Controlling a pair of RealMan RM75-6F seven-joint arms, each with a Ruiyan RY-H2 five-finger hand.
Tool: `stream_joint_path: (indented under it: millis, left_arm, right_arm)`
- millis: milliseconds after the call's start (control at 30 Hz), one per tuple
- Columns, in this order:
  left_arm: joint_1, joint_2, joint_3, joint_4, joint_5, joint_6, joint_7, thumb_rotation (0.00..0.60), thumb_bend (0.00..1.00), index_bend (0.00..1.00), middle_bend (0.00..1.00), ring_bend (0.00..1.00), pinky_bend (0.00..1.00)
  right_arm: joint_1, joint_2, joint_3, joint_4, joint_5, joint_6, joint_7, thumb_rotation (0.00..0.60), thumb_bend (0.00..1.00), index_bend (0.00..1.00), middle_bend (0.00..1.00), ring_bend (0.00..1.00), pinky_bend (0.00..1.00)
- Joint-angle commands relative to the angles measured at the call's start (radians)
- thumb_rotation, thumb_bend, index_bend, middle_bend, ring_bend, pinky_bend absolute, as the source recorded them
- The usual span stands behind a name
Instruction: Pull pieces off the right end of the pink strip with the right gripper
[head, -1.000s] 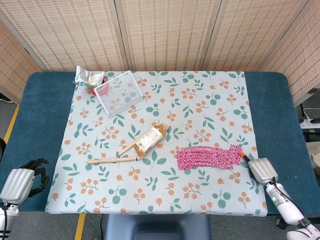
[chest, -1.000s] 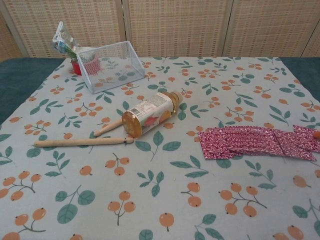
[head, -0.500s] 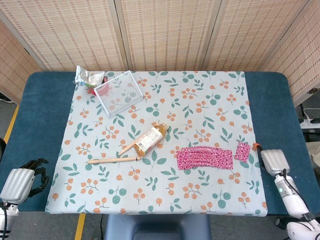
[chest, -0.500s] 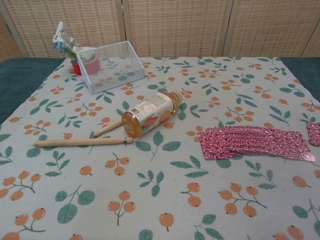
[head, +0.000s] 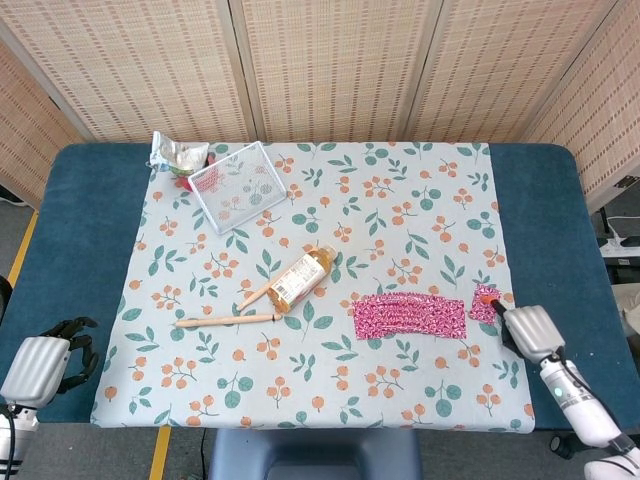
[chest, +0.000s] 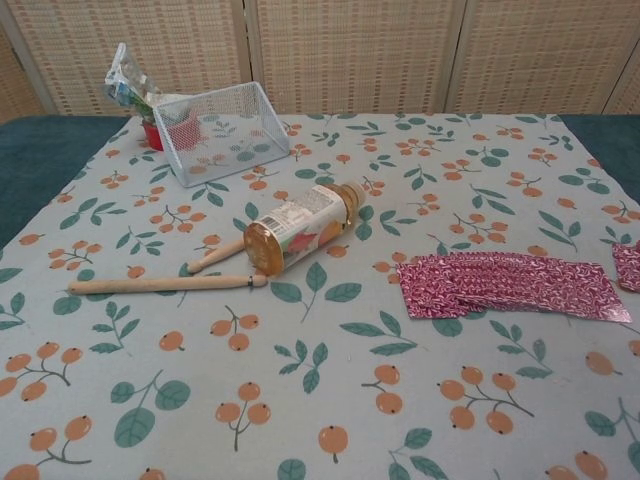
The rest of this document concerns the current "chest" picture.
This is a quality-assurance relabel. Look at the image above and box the spread of red playing cards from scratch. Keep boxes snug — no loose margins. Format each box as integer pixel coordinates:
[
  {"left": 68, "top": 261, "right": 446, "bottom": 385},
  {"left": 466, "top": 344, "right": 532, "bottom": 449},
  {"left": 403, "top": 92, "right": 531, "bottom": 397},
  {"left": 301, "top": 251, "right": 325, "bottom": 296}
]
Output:
[{"left": 394, "top": 249, "right": 634, "bottom": 325}]

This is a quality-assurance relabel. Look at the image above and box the amber liquid plastic bottle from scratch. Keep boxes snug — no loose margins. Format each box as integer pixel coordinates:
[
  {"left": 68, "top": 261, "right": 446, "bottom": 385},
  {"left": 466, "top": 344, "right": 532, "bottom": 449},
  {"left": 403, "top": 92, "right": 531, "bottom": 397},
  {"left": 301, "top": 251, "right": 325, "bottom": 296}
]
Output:
[{"left": 243, "top": 183, "right": 369, "bottom": 279}]

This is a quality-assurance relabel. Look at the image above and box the short wooden stick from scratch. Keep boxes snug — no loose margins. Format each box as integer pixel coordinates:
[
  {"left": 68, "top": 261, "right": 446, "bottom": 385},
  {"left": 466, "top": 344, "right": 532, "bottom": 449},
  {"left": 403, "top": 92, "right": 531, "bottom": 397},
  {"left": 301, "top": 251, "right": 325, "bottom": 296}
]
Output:
[{"left": 187, "top": 238, "right": 246, "bottom": 274}]

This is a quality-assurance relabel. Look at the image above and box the floral print tablecloth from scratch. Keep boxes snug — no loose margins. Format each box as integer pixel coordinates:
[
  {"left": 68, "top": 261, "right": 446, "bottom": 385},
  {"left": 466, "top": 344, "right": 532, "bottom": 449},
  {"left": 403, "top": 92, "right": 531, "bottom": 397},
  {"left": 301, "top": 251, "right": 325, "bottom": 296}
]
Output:
[{"left": 0, "top": 112, "right": 640, "bottom": 480}]

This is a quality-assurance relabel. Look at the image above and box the long wooden stick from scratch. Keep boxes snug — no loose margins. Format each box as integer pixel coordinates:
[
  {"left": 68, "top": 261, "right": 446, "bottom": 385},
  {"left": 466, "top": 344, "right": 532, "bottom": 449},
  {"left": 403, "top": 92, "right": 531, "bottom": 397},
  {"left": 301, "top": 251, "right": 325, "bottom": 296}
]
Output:
[{"left": 67, "top": 272, "right": 270, "bottom": 297}]

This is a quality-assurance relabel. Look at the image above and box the woven bamboo screen panel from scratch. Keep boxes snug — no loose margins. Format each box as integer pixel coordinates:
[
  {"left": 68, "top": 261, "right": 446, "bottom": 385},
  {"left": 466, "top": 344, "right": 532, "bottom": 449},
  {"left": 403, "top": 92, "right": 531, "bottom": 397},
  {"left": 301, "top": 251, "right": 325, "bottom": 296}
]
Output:
[
  {"left": 457, "top": 0, "right": 640, "bottom": 117},
  {"left": 247, "top": 0, "right": 469, "bottom": 117},
  {"left": 0, "top": 0, "right": 254, "bottom": 117},
  {"left": 0, "top": 29, "right": 51, "bottom": 121},
  {"left": 605, "top": 49, "right": 640, "bottom": 116}
]

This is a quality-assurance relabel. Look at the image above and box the small red pot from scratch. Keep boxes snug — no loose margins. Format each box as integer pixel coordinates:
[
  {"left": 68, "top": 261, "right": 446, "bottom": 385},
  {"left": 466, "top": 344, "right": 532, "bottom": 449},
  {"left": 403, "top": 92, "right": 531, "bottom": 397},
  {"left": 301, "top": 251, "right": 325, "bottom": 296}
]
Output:
[{"left": 142, "top": 118, "right": 167, "bottom": 152}]

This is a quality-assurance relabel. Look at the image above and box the crumpled silver foil bag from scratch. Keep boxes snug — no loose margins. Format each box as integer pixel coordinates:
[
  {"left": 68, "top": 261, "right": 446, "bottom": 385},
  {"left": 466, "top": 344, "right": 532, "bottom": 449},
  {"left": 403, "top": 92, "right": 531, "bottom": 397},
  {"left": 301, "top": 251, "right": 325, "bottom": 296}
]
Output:
[{"left": 103, "top": 42, "right": 167, "bottom": 122}]

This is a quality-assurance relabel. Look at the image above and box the white wire mesh basket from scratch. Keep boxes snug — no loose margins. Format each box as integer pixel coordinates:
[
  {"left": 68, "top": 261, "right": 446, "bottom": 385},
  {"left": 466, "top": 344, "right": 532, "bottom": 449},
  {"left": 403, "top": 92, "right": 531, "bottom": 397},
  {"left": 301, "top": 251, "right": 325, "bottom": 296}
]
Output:
[{"left": 152, "top": 82, "right": 292, "bottom": 189}]

